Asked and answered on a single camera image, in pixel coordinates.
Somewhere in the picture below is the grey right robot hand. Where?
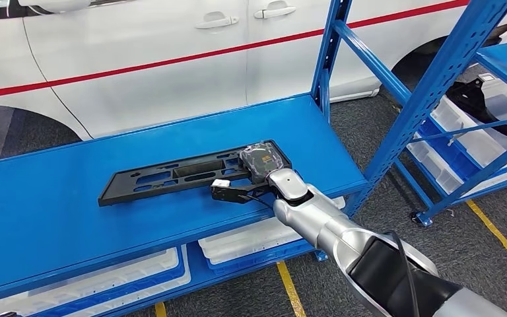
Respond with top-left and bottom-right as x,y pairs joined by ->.
237,139 -> 287,186

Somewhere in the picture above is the black plastic panel part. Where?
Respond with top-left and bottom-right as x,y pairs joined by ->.
98,139 -> 293,207

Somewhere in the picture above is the blue metal shelf rack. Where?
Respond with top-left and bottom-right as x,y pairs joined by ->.
0,0 -> 507,317

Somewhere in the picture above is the black curved car part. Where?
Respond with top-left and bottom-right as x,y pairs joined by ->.
446,77 -> 507,142

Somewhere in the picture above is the blue shelf rack on casters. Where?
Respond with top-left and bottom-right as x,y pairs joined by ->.
392,0 -> 507,229

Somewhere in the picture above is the white car red stripe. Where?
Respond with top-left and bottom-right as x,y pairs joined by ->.
0,0 -> 507,165

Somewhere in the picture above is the thin black camera cable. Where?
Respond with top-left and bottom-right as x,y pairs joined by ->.
245,194 -> 277,211

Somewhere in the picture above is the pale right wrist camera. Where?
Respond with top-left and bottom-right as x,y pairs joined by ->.
209,178 -> 276,205

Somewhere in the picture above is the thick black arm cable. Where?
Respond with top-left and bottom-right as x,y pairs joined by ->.
384,229 -> 421,317

